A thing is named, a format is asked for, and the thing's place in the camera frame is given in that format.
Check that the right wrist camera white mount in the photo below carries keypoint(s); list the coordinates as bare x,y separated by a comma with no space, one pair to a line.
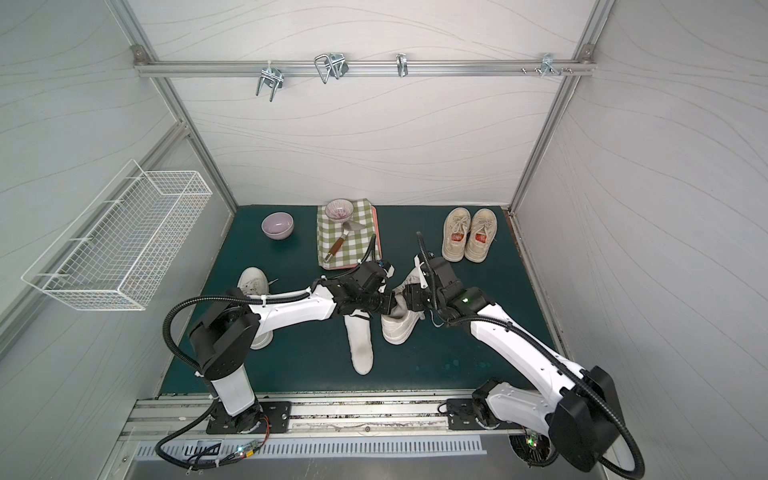
419,265

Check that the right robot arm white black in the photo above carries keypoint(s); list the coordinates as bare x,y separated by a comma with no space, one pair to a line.
576,409

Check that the pink tray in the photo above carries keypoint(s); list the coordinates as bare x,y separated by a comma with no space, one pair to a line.
377,237

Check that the beige sneaker one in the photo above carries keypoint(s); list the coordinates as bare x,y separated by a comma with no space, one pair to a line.
482,232
455,232

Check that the purple bowl on table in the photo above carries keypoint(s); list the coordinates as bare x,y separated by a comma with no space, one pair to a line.
278,225

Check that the aluminium cross rail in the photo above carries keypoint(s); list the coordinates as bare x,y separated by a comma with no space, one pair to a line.
357,68

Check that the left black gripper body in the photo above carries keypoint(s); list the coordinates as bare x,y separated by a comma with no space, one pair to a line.
377,301

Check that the pink speckled bowl on cloth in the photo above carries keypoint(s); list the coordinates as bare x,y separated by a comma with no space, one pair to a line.
339,210

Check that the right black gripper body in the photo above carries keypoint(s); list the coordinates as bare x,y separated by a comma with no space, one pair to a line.
425,297

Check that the metal spatula wooden handle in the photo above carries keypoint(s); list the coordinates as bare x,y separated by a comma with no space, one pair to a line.
347,228

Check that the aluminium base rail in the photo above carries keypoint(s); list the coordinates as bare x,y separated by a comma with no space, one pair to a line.
345,414

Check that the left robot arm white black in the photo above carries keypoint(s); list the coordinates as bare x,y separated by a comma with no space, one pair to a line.
235,324

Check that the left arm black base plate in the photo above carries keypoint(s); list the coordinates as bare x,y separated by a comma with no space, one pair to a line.
272,416

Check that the green white checkered cloth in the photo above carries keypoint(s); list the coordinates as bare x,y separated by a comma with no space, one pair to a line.
360,240

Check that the white vent strip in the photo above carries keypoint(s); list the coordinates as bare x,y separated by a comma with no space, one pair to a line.
326,447

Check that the white insole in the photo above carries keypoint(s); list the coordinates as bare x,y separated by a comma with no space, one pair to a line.
360,343

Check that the beige sneaker left one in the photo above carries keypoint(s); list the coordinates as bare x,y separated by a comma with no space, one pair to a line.
455,232

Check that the metal hook bracket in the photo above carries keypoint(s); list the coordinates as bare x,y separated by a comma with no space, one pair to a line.
271,80
401,65
547,67
331,65

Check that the white wire basket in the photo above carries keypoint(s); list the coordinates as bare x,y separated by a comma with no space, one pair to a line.
114,255

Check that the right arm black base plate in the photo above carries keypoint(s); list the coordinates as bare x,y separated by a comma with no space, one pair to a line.
468,414

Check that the beige sneaker right one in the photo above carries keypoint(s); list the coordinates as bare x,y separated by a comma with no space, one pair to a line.
482,232

